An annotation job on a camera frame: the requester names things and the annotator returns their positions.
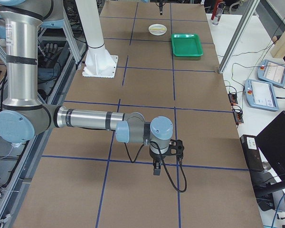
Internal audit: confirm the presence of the green plastic tray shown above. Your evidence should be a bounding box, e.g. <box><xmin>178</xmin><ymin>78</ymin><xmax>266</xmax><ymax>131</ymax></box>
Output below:
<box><xmin>171</xmin><ymin>33</ymin><xmax>204</xmax><ymax>58</ymax></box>

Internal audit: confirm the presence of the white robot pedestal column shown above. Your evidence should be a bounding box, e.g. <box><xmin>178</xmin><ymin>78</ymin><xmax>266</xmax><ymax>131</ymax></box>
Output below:
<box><xmin>76</xmin><ymin>0</ymin><xmax>118</xmax><ymax>78</ymax></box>

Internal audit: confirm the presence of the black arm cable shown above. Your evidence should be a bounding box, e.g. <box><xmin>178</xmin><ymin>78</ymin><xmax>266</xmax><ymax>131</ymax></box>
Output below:
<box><xmin>123</xmin><ymin>141</ymin><xmax>188</xmax><ymax>192</ymax></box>

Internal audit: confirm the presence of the aluminium frame post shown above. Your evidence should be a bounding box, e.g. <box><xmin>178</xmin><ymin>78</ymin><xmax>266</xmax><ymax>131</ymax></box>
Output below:
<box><xmin>218</xmin><ymin>0</ymin><xmax>260</xmax><ymax>74</ymax></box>

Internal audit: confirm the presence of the black computer monitor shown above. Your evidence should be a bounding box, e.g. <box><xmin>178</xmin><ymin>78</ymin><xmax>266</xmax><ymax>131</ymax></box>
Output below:
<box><xmin>253</xmin><ymin>111</ymin><xmax>285</xmax><ymax>211</ymax></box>

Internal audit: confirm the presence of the near blue teach pendant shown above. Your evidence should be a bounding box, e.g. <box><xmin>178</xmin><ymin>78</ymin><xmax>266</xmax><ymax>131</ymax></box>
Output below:
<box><xmin>244</xmin><ymin>79</ymin><xmax>279</xmax><ymax>112</ymax></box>

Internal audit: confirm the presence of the white round plate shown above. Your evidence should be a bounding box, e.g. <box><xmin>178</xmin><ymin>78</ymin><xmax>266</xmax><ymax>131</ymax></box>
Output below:
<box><xmin>148</xmin><ymin>24</ymin><xmax>167</xmax><ymax>36</ymax></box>

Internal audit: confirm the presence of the black desktop computer box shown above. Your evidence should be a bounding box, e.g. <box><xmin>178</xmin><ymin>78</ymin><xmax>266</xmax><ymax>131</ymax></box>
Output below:
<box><xmin>240</xmin><ymin>134</ymin><xmax>264</xmax><ymax>172</ymax></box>

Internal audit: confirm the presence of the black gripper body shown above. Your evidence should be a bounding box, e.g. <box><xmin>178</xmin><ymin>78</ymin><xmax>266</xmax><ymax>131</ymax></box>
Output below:
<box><xmin>149</xmin><ymin>151</ymin><xmax>167</xmax><ymax>164</ymax></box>

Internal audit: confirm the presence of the far blue teach pendant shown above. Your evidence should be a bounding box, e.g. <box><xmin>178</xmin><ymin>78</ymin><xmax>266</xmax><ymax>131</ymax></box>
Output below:
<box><xmin>256</xmin><ymin>59</ymin><xmax>285</xmax><ymax>87</ymax></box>

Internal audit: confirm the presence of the blue teach pendant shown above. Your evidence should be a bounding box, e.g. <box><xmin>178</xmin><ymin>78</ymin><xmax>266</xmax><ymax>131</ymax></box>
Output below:
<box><xmin>244</xmin><ymin>79</ymin><xmax>279</xmax><ymax>112</ymax></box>
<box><xmin>256</xmin><ymin>59</ymin><xmax>285</xmax><ymax>87</ymax></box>

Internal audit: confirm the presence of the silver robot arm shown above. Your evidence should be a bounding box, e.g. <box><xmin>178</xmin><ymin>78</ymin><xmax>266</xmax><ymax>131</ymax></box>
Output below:
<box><xmin>0</xmin><ymin>0</ymin><xmax>173</xmax><ymax>175</ymax></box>

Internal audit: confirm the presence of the orange black connector strip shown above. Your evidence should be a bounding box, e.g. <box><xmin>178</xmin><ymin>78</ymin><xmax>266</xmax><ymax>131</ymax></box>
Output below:
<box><xmin>226</xmin><ymin>85</ymin><xmax>244</xmax><ymax>126</ymax></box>

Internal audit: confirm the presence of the clear water bottle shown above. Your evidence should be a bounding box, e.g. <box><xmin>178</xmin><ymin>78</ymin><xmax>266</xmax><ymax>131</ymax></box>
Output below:
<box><xmin>212</xmin><ymin>1</ymin><xmax>226</xmax><ymax>25</ymax></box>

